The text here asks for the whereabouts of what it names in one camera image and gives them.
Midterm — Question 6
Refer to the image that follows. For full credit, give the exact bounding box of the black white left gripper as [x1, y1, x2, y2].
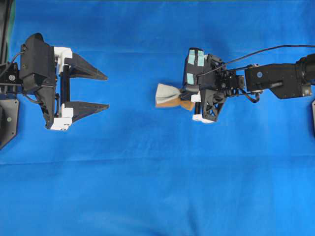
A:
[39, 46, 110, 131]

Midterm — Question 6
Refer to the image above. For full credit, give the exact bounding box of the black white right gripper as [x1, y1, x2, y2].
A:
[180, 86, 226, 123]

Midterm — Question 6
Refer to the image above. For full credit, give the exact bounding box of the grey and orange sponge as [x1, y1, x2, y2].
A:
[155, 83, 194, 111]

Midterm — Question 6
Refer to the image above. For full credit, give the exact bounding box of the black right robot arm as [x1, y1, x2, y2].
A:
[180, 50, 315, 123]

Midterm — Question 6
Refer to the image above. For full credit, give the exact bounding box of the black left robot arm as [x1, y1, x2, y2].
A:
[0, 44, 109, 130]

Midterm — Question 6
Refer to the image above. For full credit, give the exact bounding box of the blue table cloth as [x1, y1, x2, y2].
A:
[0, 0, 315, 236]

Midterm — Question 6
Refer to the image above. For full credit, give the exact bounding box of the black taped right wrist camera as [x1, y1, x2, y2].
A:
[183, 48, 216, 90]

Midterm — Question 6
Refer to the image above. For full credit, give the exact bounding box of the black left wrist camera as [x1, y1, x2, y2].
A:
[19, 33, 56, 94]

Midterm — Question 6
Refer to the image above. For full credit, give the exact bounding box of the black left camera cable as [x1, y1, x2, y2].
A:
[0, 50, 26, 77]

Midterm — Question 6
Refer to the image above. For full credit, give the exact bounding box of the black camera cable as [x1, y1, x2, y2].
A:
[196, 45, 315, 79]
[0, 50, 26, 77]

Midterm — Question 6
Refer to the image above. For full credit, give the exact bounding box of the black right camera cable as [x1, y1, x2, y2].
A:
[196, 45, 315, 79]

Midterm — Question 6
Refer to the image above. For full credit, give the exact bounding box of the black frame post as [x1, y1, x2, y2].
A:
[0, 0, 16, 64]

